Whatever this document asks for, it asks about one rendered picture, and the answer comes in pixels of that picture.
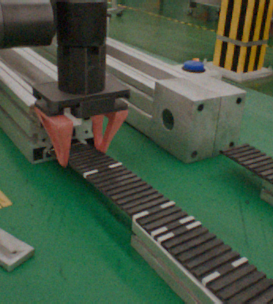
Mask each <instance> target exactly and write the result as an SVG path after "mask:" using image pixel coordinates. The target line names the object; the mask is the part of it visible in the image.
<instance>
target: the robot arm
mask: <svg viewBox="0 0 273 304"><path fill-rule="evenodd" d="M107 23H108V0H0V49H8V48H35V47H49V46H50V45H51V42H52V38H53V37H55V35H56V38H57V75H58V81H57V82H48V83H41V84H35V85H32V96H33V97H35V98H36V99H37V100H35V110H36V114H37V115H38V117H39V118H40V121H41V123H42V124H43V126H44V127H45V128H46V130H47V133H48V135H49V136H50V138H51V141H52V145H53V147H54V150H55V151H56V154H57V157H58V160H59V164H60V165H61V166H62V167H63V168H66V167H67V162H68V158H69V153H70V142H71V136H72V130H73V121H72V120H71V119H69V118H68V117H67V116H65V109H64V108H70V114H71V115H72V116H73V117H75V118H78V119H81V118H86V117H91V120H92V127H93V140H94V146H96V148H97V149H98V150H101V152H104V153H105V154H106V151H107V149H108V147H109V145H110V142H111V140H112V138H113V136H114V135H115V134H116V133H117V131H118V130H119V128H120V126H121V125H122V123H123V121H124V120H125V118H127V116H128V110H129V104H128V103H125V102H124V101H123V100H121V99H120V98H122V97H125V98H127V99H129V98H130V94H131V87H129V86H127V85H124V84H123V83H121V82H118V80H116V79H114V78H111V77H110V76H108V75H106V66H107V43H106V42H107ZM41 98H42V99H41ZM104 116H107V117H108V126H107V128H106V131H104V136H103V138H102V134H101V131H102V124H103V117H104Z"/></svg>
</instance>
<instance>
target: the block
mask: <svg viewBox="0 0 273 304"><path fill-rule="evenodd" d="M245 96H246V92H245V91H244V90H243V89H239V88H237V87H235V86H232V85H230V84H226V83H224V82H221V80H219V79H217V78H213V77H211V76H209V75H206V74H202V75H195V76H188V77H182V78H169V79H162V80H155V82H154V98H153V108H152V118H151V128H150V139H151V140H153V141H154V143H156V144H157V145H159V146H161V147H162V148H163V149H165V150H167V151H168V152H170V154H172V155H173V156H174V157H176V158H179V159H180V160H181V161H182V162H184V164H189V162H194V161H198V160H202V159H205V158H211V157H214V156H218V155H221V152H219V151H220V150H222V149H225V148H230V147H233V146H236V145H238V139H239V135H240V129H241V120H242V116H243V110H244V105H245Z"/></svg>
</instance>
